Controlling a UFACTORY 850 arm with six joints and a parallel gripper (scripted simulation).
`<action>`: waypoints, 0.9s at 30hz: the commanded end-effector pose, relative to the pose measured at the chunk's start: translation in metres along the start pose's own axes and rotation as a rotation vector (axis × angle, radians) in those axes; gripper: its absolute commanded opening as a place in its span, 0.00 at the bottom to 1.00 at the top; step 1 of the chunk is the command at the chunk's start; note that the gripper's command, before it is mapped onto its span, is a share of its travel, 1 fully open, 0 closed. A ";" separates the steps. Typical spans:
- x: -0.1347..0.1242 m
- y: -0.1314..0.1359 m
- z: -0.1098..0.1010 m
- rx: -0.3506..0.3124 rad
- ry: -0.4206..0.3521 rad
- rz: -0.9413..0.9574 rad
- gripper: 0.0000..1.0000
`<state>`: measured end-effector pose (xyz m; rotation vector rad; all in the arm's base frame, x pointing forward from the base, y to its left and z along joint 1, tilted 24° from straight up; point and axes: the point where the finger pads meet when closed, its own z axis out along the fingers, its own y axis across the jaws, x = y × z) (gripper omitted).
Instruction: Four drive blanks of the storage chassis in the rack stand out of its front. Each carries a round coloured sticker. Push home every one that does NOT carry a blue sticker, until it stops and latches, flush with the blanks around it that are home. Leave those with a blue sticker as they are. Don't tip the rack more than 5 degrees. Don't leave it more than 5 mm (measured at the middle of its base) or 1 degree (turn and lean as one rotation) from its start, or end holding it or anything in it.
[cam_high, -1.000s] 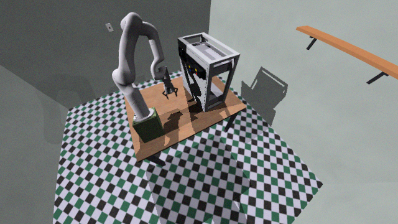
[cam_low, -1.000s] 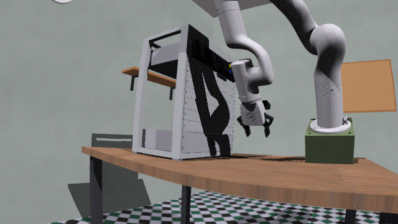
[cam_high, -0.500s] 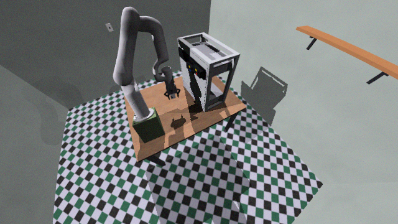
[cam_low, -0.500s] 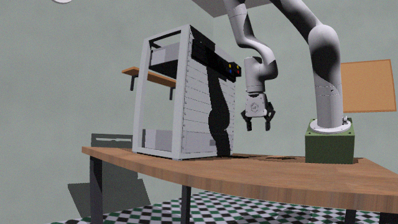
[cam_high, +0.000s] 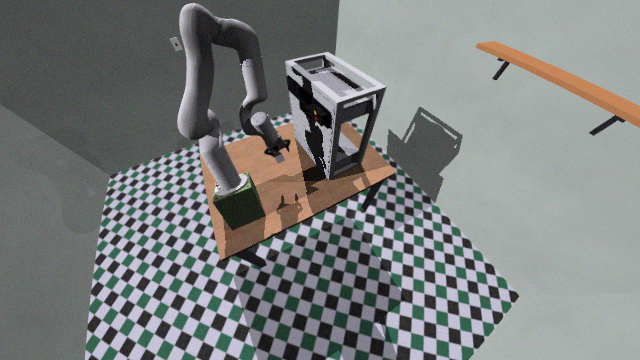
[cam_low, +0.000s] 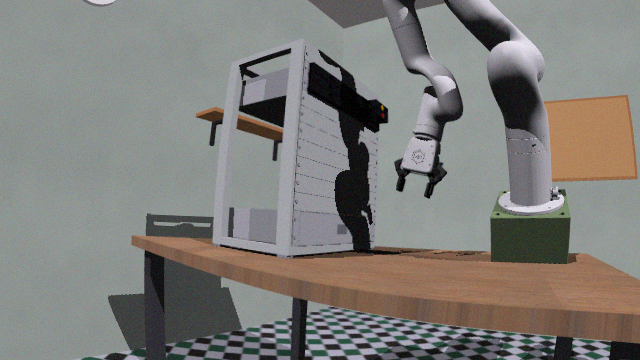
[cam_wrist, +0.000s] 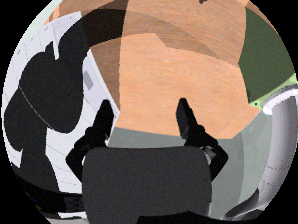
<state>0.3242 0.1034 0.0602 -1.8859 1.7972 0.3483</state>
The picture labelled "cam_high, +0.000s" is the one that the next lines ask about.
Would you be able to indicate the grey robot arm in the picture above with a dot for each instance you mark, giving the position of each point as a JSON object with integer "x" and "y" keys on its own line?
{"x": 195, "y": 121}

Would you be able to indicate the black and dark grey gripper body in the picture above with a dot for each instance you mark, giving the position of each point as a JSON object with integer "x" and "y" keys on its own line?
{"x": 279, "y": 143}

